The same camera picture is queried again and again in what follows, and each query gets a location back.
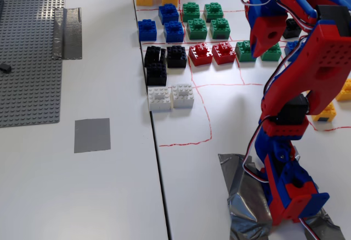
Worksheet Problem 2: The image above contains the grey tape marker square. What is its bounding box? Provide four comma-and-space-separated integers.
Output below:
73, 118, 111, 154

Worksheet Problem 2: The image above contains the blue and red gripper body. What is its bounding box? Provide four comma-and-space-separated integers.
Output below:
248, 0, 287, 32

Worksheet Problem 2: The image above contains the grey duct tape strip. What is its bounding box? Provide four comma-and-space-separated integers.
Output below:
52, 7, 83, 60

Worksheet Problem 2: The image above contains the long arm servo cable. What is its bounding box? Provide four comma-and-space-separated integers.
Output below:
242, 37, 312, 183

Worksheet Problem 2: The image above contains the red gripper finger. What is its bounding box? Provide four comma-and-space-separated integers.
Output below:
250, 15, 288, 58

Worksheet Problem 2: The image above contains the base servo cable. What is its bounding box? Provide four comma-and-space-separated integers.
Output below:
298, 217, 321, 240

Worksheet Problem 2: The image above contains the grey lego baseplate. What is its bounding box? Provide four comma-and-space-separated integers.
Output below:
0, 0, 66, 128

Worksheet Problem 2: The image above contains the red lego block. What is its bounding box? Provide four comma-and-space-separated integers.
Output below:
188, 43, 213, 66
212, 42, 236, 65

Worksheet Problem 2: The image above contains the blue lego block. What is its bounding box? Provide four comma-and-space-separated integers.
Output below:
284, 41, 300, 57
158, 3, 179, 23
163, 21, 185, 43
138, 19, 157, 42

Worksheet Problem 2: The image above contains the white lego block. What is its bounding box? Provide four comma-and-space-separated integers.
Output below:
170, 83, 195, 109
147, 86, 172, 111

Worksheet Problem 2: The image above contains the crumpled grey duct tape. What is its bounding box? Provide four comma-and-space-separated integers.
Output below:
218, 146, 347, 240

